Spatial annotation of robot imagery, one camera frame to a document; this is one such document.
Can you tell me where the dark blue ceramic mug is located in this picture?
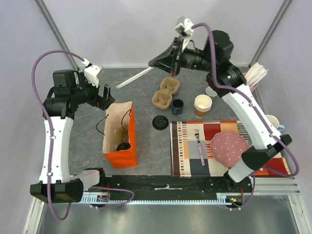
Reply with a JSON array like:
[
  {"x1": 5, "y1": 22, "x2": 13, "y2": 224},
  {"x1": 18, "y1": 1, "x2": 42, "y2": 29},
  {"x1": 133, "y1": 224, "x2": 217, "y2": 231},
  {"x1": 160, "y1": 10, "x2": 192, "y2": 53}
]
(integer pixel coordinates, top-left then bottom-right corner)
[{"x1": 171, "y1": 99, "x2": 184, "y2": 115}]

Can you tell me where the pink straw holder cup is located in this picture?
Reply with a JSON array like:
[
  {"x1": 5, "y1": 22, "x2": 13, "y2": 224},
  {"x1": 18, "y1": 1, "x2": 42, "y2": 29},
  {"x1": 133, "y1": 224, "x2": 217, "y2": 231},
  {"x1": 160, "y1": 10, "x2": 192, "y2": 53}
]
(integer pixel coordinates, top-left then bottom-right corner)
[{"x1": 243, "y1": 73, "x2": 257, "y2": 92}]

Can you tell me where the bundle of white straws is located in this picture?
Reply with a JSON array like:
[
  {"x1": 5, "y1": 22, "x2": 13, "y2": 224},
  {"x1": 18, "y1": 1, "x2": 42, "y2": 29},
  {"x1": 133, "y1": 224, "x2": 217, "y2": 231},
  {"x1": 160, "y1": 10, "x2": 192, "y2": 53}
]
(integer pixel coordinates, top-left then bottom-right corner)
[{"x1": 244, "y1": 62, "x2": 268, "y2": 87}]

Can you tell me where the grey slotted cable duct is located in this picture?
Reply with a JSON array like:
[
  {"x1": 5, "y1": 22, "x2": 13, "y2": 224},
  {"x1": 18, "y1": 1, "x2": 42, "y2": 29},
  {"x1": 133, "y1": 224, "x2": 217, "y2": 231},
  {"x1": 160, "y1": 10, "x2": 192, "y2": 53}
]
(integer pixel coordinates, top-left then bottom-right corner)
[{"x1": 79, "y1": 193, "x2": 242, "y2": 205}]

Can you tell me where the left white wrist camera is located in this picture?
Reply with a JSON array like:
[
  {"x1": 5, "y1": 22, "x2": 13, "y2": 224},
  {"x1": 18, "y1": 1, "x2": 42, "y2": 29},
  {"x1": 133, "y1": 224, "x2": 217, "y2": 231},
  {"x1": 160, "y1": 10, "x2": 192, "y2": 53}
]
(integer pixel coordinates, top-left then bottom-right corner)
[{"x1": 81, "y1": 59, "x2": 104, "y2": 88}]

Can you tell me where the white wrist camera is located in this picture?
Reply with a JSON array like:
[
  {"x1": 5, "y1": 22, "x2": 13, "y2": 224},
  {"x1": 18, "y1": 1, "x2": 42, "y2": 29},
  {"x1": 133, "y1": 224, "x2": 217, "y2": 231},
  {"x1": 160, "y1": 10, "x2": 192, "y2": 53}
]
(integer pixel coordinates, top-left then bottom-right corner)
[
  {"x1": 81, "y1": 59, "x2": 104, "y2": 88},
  {"x1": 175, "y1": 16, "x2": 194, "y2": 51}
]

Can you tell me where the single white straw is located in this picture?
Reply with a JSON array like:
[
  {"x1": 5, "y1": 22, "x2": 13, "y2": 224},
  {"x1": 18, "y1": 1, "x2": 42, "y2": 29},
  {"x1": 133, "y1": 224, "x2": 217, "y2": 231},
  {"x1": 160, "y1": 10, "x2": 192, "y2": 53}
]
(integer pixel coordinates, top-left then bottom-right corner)
[{"x1": 116, "y1": 67, "x2": 153, "y2": 89}]

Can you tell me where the light blue mug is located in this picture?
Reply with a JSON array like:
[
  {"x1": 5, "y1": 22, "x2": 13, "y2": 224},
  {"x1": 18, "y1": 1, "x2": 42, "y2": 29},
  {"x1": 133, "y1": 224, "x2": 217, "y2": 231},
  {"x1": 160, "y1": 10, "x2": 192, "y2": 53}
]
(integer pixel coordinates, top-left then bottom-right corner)
[{"x1": 266, "y1": 115, "x2": 285, "y2": 132}]

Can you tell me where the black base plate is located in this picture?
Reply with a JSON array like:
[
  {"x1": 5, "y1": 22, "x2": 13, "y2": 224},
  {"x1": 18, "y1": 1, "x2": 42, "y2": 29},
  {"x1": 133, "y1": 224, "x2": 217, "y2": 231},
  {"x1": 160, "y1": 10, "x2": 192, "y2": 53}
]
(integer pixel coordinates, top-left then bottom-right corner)
[{"x1": 79, "y1": 175, "x2": 254, "y2": 202}]

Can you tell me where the stack of brown paper cups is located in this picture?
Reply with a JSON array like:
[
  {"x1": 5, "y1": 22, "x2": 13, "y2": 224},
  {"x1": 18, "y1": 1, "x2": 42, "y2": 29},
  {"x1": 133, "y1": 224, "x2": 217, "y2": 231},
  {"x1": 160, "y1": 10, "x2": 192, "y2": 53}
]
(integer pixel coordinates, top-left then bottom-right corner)
[{"x1": 194, "y1": 95, "x2": 213, "y2": 117}]

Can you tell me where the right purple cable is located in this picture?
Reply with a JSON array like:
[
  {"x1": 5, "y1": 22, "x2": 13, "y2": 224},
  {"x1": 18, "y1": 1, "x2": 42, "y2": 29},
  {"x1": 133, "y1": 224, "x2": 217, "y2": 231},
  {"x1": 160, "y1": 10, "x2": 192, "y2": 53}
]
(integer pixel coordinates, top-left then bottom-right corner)
[{"x1": 192, "y1": 22, "x2": 299, "y2": 211}]

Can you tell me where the cardboard cup carrier stack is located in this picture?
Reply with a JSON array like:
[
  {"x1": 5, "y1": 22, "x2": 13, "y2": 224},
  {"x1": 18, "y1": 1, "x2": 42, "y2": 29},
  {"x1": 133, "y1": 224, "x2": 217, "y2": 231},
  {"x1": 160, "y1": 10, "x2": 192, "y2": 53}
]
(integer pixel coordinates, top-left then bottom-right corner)
[{"x1": 152, "y1": 77, "x2": 180, "y2": 110}]

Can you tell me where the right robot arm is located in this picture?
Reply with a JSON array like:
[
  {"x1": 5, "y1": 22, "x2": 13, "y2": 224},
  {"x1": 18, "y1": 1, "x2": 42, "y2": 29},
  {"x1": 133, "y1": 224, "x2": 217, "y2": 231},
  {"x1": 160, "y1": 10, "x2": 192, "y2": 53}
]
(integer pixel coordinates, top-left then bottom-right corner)
[{"x1": 148, "y1": 30, "x2": 292, "y2": 192}]

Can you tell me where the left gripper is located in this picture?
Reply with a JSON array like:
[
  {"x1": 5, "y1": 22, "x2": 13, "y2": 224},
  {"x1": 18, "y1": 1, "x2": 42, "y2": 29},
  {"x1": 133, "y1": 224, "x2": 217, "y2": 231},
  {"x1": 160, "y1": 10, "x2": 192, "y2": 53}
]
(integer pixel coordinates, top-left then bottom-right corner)
[{"x1": 71, "y1": 72, "x2": 115, "y2": 111}]

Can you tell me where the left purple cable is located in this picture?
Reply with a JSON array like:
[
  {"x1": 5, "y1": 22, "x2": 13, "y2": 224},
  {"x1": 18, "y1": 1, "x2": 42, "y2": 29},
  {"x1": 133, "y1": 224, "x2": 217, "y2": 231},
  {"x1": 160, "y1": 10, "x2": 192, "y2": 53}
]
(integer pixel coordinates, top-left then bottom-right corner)
[{"x1": 31, "y1": 50, "x2": 135, "y2": 220}]

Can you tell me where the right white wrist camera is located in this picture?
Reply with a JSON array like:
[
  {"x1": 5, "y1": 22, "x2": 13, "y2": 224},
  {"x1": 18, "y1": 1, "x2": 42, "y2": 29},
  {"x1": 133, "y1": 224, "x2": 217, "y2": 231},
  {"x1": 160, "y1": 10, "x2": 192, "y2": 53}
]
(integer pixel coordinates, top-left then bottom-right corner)
[{"x1": 175, "y1": 16, "x2": 194, "y2": 51}]

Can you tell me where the black plastic coffee lid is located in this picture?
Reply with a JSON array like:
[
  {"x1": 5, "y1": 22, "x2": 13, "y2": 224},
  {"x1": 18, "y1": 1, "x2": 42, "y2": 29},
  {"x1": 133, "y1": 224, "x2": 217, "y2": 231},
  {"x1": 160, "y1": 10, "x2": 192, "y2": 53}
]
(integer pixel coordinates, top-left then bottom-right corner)
[{"x1": 116, "y1": 142, "x2": 131, "y2": 152}]

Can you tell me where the pink dotted plate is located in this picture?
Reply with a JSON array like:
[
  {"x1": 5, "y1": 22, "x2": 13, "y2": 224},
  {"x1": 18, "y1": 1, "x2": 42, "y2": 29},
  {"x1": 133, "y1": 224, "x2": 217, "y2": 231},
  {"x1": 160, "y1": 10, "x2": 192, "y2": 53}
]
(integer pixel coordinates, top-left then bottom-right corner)
[{"x1": 211, "y1": 131, "x2": 249, "y2": 168}]

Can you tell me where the orange paper bag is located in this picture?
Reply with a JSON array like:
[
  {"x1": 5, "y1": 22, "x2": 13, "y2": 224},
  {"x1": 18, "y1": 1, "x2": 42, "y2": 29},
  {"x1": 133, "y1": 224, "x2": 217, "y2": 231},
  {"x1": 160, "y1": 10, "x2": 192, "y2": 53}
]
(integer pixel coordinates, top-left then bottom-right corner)
[{"x1": 102, "y1": 101, "x2": 137, "y2": 169}]

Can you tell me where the patterned colourful placemat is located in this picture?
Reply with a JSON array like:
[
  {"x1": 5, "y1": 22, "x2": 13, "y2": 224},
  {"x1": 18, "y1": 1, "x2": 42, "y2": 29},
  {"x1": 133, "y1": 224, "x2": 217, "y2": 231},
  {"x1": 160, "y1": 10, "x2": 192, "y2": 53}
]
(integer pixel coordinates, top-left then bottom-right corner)
[{"x1": 169, "y1": 119, "x2": 292, "y2": 177}]

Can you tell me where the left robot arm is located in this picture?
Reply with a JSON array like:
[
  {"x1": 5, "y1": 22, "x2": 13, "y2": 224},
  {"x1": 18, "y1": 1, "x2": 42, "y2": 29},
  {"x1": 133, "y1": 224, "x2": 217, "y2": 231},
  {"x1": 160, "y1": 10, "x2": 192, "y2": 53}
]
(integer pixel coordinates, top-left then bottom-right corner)
[{"x1": 30, "y1": 64, "x2": 115, "y2": 203}]

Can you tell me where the purple cable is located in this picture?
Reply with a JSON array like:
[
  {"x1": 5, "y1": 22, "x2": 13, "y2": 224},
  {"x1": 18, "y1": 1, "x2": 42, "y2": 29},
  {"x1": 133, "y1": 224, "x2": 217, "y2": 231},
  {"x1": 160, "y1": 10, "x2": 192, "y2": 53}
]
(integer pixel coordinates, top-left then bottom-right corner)
[
  {"x1": 31, "y1": 50, "x2": 135, "y2": 220},
  {"x1": 192, "y1": 22, "x2": 299, "y2": 211}
]

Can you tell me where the fork with pink handle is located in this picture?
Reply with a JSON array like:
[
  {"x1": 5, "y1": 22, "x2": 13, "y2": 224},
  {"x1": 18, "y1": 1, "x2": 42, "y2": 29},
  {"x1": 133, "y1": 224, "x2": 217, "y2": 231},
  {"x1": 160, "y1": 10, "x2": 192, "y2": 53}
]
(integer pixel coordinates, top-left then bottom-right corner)
[{"x1": 194, "y1": 125, "x2": 205, "y2": 166}]

